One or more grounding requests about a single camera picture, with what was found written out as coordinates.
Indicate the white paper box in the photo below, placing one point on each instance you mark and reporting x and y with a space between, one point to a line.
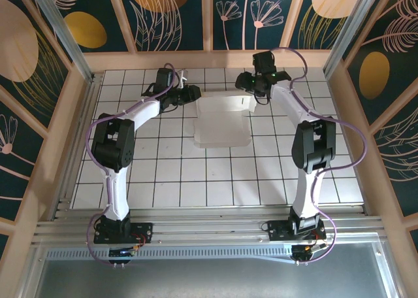
222 131

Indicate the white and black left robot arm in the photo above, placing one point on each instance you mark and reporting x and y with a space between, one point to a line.
116 193

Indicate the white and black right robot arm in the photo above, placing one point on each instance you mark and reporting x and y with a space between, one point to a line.
307 193

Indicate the grey metal sheet panel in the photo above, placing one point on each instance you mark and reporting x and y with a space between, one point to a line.
209 278

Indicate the aluminium corner post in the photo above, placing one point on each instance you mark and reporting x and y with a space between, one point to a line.
65 40
346 33

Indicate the aluminium side rail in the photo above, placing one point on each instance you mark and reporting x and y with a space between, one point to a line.
80 138

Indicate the aluminium rail frame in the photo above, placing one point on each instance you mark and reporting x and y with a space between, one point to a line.
202 226

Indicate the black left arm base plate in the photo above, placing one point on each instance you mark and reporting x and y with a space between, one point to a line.
143 232

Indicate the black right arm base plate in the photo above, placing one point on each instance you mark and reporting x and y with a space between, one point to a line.
277 229

